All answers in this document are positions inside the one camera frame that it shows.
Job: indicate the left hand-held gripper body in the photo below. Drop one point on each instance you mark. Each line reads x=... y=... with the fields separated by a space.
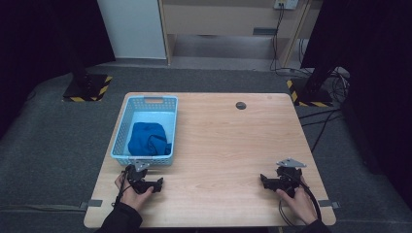
x=137 y=176

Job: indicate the person's right hand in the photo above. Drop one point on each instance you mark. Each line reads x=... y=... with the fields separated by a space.
x=299 y=205

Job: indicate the blue cloth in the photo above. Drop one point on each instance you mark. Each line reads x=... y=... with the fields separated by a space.
x=149 y=139

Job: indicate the light blue plastic basket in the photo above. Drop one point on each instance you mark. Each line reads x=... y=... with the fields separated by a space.
x=152 y=106

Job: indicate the grey tape strip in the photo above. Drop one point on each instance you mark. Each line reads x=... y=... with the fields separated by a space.
x=328 y=204
x=94 y=203

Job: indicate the black curtain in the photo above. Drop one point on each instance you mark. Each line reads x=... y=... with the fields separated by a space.
x=375 y=64
x=45 y=39

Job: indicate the white wall socket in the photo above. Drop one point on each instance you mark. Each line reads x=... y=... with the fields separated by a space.
x=286 y=4

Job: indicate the black striped stand base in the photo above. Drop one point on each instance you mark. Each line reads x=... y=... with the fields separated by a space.
x=97 y=89
x=319 y=97

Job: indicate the person's left hand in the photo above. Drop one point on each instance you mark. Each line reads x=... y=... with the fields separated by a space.
x=134 y=199

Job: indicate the black stand pole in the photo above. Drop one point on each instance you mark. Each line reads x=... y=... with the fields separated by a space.
x=319 y=79
x=81 y=73

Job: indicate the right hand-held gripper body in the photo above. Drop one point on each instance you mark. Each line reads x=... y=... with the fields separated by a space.
x=286 y=179

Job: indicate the round dark table grommet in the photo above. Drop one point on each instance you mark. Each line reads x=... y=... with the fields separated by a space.
x=241 y=105

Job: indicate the grey cabinet label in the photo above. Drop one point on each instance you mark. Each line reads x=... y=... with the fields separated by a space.
x=265 y=31

